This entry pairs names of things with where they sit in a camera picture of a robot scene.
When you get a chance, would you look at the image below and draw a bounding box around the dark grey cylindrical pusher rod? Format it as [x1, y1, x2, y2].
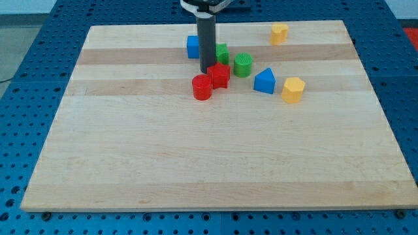
[197, 14, 216, 73]

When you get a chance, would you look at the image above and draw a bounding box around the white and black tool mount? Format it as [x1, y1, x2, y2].
[180, 0, 233, 18]

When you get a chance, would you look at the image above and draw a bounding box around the yellow heart block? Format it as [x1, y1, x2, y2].
[270, 23, 289, 46]

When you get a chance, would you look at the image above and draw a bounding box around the blue cube block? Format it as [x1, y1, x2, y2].
[186, 35, 199, 59]

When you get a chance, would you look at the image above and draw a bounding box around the green star block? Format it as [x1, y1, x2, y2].
[216, 44, 229, 65]

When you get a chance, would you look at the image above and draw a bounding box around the red star block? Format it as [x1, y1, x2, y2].
[207, 62, 231, 89]

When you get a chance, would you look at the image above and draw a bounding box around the green cylinder block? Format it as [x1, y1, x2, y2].
[233, 52, 253, 78]

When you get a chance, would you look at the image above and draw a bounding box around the red cylinder block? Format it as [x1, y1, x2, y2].
[192, 74, 212, 101]

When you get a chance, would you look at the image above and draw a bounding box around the blue triangular block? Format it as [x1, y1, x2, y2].
[253, 68, 276, 94]

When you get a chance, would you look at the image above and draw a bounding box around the yellow hexagon block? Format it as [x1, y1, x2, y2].
[281, 77, 306, 104]

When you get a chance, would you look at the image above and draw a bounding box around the wooden board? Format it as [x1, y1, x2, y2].
[21, 20, 417, 212]

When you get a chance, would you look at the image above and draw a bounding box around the red object at right edge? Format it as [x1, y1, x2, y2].
[403, 27, 418, 50]

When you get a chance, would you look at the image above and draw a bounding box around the black bolt front left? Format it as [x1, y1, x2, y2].
[41, 211, 52, 221]

